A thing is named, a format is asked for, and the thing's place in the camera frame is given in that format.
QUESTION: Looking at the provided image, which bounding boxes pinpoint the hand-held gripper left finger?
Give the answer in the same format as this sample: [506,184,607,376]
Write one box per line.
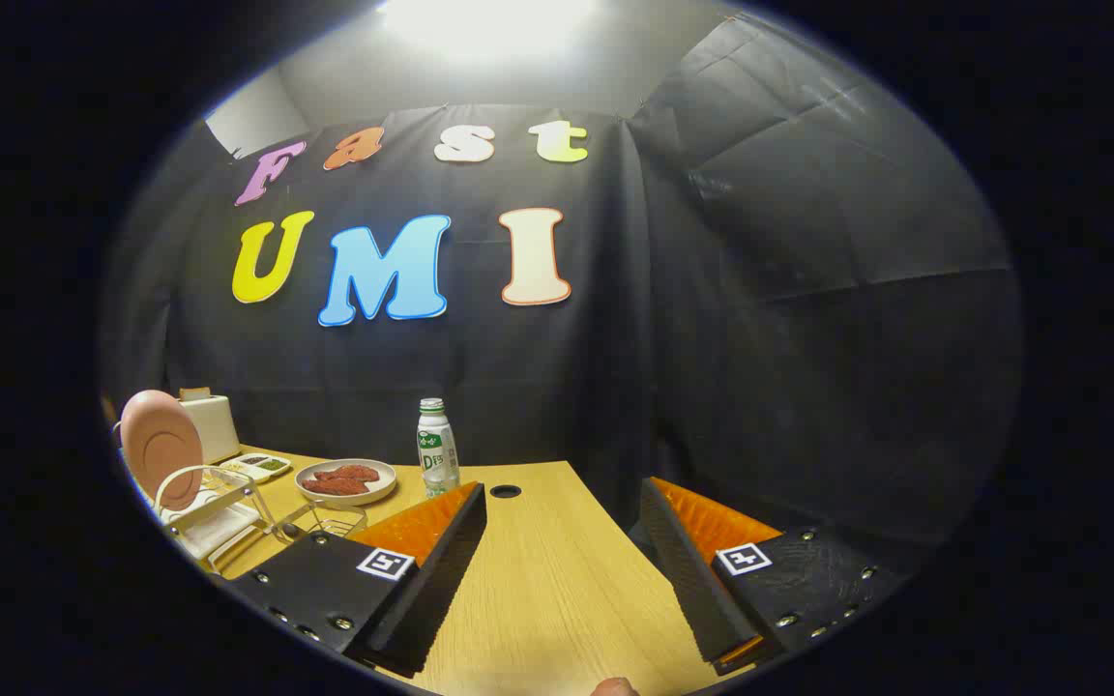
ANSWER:
[226,481,488,680]

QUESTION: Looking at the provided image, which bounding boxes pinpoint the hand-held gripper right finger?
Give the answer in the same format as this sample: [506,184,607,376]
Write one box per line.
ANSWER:
[638,476,911,676]

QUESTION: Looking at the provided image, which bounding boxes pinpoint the metal wire basket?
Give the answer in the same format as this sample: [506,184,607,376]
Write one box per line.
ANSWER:
[272,501,369,544]

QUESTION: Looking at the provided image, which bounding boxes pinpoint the white wire dish rack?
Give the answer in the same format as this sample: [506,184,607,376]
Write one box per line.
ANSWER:
[115,420,278,578]

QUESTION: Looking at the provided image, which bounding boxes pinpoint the pink plate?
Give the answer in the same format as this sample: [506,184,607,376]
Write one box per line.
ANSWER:
[119,390,204,511]

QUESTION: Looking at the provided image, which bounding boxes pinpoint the grey round plate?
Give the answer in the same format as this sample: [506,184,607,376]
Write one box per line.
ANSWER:
[295,458,398,507]

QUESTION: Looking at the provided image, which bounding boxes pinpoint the white divided dish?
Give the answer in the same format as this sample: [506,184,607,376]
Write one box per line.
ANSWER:
[219,452,293,482]

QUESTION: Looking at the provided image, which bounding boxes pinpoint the white green drink bottle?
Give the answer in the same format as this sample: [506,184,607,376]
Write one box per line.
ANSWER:
[417,398,461,499]

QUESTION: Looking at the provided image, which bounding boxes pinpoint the white toaster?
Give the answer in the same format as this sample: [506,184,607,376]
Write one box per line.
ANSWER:
[178,387,242,465]

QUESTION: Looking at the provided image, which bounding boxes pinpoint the ceiling light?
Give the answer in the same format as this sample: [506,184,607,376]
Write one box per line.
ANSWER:
[378,0,606,59]

